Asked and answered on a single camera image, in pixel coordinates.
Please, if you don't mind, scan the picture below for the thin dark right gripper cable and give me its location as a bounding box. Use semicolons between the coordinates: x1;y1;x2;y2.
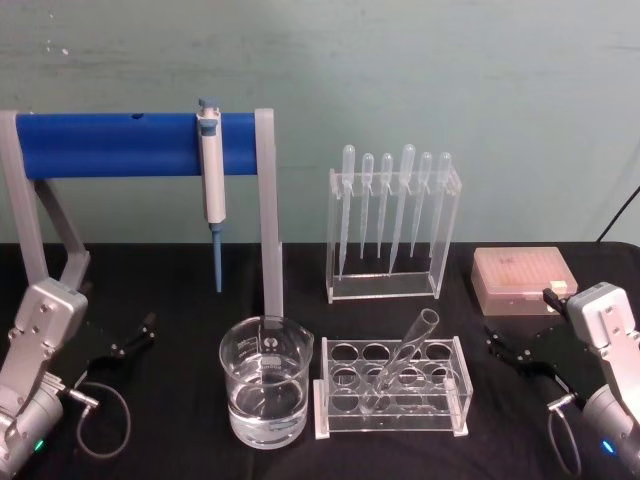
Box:
546;394;592;472

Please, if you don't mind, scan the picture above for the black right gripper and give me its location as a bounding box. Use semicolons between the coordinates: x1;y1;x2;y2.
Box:
483;289;596;396

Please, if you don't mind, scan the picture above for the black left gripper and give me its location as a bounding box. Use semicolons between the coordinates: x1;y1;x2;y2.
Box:
47;281;157;389

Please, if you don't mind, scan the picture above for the thin dark gripper cable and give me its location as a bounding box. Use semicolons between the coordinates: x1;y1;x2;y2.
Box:
546;394;592;472
64;382;133;459

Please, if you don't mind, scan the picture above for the thin dark left gripper cable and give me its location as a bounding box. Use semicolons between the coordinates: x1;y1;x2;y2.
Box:
64;382;133;459

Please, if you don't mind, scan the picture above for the glass test tube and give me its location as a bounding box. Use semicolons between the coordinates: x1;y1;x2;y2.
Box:
360;308;441;414

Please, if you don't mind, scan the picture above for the translucent pink pipette tip box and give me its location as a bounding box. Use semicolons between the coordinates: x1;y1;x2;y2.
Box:
470;245;580;317

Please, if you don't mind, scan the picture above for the thin black wall cable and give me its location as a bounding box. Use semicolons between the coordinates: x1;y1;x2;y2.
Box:
597;182;640;242

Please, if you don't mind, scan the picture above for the clear acrylic pipette holder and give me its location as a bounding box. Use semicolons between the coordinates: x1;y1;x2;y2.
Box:
327;167;460;305

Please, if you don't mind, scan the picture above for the clear acrylic test tube rack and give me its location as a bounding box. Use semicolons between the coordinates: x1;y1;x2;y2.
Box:
313;335;475;440

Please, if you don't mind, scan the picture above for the white and blue micropipette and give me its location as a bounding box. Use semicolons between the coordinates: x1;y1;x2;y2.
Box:
195;97;227;293

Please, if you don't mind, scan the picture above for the glass beaker with water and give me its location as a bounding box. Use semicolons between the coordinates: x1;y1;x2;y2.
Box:
218;314;314;448

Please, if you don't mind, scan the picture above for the grey stand with blue bar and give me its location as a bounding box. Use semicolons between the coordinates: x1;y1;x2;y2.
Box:
0;107;285;326

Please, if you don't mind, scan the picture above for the black table cloth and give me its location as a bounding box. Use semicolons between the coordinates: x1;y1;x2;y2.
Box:
0;239;640;480

